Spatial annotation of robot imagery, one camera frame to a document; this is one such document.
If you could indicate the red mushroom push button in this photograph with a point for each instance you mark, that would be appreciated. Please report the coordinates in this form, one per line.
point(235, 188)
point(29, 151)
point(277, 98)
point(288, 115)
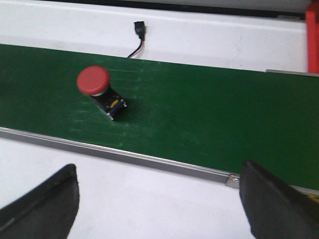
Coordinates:
point(94, 81)

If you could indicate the green conveyor belt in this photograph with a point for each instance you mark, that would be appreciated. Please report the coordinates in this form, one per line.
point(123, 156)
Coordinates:
point(209, 117)

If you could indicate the small black sensor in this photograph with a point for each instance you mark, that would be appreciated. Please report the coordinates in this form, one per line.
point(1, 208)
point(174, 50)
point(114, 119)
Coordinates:
point(140, 30)

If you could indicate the red plastic tray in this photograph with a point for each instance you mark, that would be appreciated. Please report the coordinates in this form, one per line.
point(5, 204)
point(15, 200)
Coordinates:
point(312, 23)

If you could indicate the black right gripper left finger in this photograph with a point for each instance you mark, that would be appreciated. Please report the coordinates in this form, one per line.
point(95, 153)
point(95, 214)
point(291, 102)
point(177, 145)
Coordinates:
point(46, 212)

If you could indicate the yellow plastic tray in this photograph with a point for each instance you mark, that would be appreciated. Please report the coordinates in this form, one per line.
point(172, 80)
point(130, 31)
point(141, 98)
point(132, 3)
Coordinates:
point(314, 197)

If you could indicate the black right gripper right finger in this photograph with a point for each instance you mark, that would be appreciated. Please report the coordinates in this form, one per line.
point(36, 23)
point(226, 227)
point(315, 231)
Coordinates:
point(274, 209)

